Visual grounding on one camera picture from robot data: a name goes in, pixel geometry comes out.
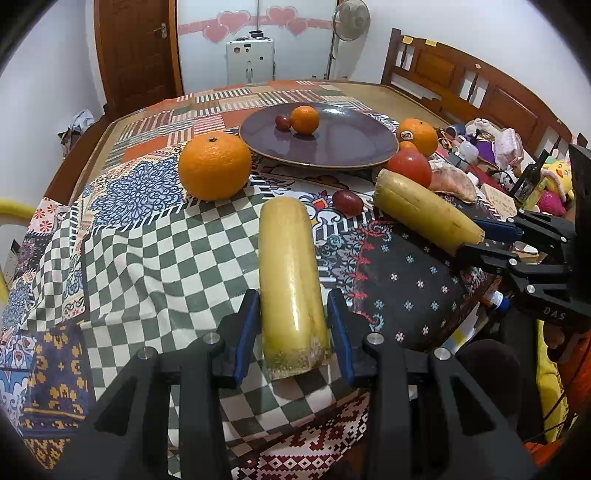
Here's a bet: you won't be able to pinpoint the short yellow sugarcane piece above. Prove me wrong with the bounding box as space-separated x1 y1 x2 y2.
373 169 485 256

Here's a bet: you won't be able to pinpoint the pink pomelo segment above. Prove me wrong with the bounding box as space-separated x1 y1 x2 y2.
429 162 478 204

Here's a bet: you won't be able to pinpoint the red tomato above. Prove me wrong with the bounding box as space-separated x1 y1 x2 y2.
386 149 433 188

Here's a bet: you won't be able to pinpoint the large orange with sticker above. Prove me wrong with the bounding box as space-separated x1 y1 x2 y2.
397 118 439 157

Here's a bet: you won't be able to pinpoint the long yellow sugarcane piece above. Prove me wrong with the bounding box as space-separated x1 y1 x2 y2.
259 197 331 381

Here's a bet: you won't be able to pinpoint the dark red jujube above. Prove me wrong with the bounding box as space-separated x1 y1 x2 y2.
332 190 363 217

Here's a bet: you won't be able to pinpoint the small tangerine front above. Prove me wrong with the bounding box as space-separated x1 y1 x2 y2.
290 105 320 135

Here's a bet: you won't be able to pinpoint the small tangerine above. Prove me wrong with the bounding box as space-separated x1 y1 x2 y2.
290 105 320 135
399 141 418 151

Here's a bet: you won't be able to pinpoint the dark glass bottle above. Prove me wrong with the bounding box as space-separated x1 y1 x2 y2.
510 150 550 208

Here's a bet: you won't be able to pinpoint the pink plastic bag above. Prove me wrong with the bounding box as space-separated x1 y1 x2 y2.
493 128 524 170

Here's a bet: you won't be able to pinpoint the purple plush toy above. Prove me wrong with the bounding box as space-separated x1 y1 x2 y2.
465 118 498 164

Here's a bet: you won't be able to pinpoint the white plastic bottle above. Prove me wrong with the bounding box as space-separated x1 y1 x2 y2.
459 136 479 164

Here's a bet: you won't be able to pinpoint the wooden bed headboard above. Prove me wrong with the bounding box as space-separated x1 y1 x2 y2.
381 28 590 156

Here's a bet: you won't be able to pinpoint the patchwork patterned tablecloth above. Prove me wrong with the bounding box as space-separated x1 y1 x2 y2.
1 144 492 471

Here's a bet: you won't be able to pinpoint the purple ceramic plate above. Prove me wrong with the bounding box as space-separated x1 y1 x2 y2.
238 103 399 170

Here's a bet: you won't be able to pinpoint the yellow foam tube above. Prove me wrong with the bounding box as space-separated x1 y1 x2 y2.
0 199 36 222

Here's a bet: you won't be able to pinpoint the wooden bed footboard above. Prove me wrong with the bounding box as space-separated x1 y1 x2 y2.
44 112 119 205

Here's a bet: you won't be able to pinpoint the dark red grape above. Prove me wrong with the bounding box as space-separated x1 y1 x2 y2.
274 115 291 131

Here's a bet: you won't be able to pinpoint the white standing fan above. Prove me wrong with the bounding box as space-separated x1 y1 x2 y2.
325 0 370 80

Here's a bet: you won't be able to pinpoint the frosted sliding wardrobe doors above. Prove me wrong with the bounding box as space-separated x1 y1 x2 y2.
176 0 337 93

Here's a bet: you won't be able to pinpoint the striped patchwork bed mat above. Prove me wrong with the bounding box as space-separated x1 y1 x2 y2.
102 80 370 171

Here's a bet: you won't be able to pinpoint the white box appliance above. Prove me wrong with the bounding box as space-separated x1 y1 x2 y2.
225 30 276 85

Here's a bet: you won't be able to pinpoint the clothes pile on footboard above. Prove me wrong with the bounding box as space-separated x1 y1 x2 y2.
58 109 95 157

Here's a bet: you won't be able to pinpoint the brown wooden door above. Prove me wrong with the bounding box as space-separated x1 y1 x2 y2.
93 0 183 118

